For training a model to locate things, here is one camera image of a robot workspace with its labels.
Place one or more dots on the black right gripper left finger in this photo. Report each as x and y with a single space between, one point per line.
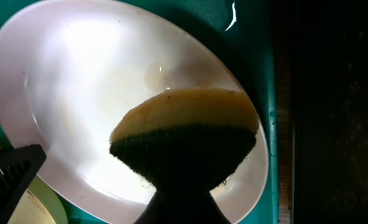
155 212

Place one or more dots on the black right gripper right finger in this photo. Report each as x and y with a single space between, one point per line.
206 211

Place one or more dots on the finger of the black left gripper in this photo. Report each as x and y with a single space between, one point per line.
18 167

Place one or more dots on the yellow green sponge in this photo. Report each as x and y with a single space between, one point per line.
189 139

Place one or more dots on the white plate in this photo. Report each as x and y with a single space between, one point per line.
87 93

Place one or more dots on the teal plastic tray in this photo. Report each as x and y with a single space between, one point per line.
252 62

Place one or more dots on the black plastic tray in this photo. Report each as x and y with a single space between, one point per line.
330 111

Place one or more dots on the yellow plate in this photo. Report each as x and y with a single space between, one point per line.
38 204

